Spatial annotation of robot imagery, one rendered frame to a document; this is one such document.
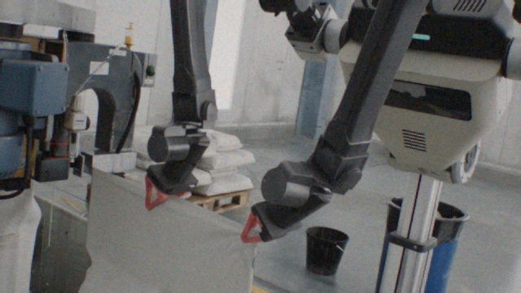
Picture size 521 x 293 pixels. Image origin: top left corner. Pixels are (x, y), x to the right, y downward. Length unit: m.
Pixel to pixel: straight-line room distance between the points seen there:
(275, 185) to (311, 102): 9.05
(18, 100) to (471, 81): 0.87
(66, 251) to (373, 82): 1.47
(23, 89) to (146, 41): 5.95
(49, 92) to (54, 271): 1.23
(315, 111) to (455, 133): 8.60
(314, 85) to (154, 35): 3.84
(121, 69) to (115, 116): 0.12
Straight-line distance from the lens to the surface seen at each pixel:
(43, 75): 0.97
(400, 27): 0.78
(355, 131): 0.85
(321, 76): 9.81
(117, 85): 1.41
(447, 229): 3.15
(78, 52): 1.32
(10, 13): 0.98
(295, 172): 0.85
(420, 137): 1.37
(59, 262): 2.10
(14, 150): 1.04
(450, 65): 1.24
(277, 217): 0.95
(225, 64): 8.04
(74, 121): 1.27
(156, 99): 7.14
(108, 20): 6.50
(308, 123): 9.93
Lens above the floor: 1.37
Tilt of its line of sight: 9 degrees down
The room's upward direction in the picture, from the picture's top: 8 degrees clockwise
